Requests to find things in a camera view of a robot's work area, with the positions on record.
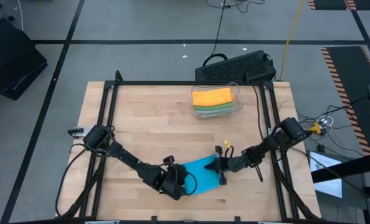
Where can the orange microfiber towel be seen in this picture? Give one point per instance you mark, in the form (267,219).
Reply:
(213,97)

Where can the grey metal mounting plate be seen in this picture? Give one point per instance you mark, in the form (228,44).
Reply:
(77,132)
(269,130)

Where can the turquoise blue microfiber towel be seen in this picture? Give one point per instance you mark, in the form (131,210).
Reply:
(203,177)

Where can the white paper sheet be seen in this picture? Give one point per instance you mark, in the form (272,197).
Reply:
(328,186)

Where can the black metal table frame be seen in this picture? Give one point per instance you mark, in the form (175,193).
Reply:
(188,83)

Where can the bright green microfiber towel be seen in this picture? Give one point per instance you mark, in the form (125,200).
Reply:
(213,107)

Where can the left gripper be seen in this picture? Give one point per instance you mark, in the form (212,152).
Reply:
(174,180)

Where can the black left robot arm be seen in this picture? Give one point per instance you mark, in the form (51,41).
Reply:
(126,155)

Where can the clear plastic bin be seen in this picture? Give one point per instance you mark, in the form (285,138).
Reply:
(238,102)

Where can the black hazard-striped floor mat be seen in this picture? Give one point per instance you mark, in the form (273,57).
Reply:
(328,3)
(350,71)

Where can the large black equipment case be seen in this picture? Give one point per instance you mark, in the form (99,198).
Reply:
(10,62)

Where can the black metal beam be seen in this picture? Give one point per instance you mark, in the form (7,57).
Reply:
(344,169)

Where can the yellow plug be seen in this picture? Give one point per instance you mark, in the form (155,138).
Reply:
(315,128)

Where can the black perforated computer case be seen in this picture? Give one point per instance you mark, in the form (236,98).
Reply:
(235,68)

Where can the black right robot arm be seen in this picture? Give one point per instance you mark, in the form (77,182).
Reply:
(278,138)

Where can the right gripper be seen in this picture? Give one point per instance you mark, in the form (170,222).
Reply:
(235,164)

